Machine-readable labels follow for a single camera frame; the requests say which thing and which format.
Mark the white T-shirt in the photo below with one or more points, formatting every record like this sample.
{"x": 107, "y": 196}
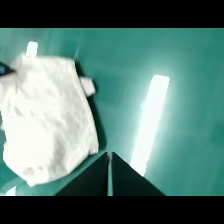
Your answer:
{"x": 46, "y": 120}

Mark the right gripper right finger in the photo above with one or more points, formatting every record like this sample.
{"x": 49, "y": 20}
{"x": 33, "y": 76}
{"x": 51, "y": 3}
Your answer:
{"x": 128, "y": 181}

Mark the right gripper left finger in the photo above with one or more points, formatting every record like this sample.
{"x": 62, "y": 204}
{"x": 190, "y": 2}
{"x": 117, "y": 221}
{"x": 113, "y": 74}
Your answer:
{"x": 91, "y": 180}

